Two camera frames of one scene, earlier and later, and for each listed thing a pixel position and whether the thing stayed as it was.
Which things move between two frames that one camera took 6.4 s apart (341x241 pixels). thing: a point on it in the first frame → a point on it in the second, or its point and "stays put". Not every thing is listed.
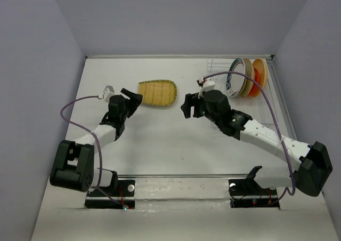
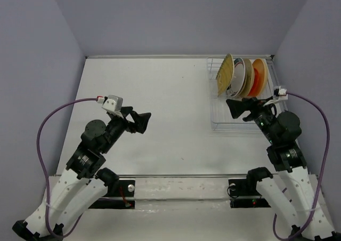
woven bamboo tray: [157, 93] → [225, 75]
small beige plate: [260, 65] stays put
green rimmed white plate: [235, 82] stays put
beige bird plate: [250, 72] stays put
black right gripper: [190, 98] → [236, 107]
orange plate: [259, 73] stays put
